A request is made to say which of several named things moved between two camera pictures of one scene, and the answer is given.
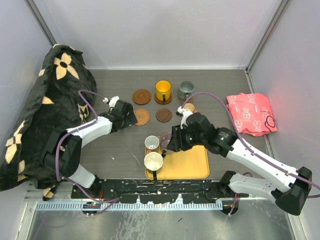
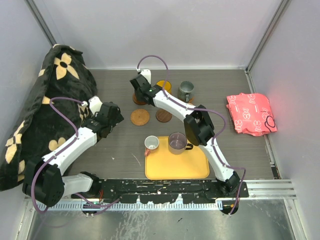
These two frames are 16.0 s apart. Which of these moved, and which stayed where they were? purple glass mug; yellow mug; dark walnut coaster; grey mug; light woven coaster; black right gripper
Moved: black right gripper; purple glass mug
Stayed: grey mug; light woven coaster; dark walnut coaster; yellow mug
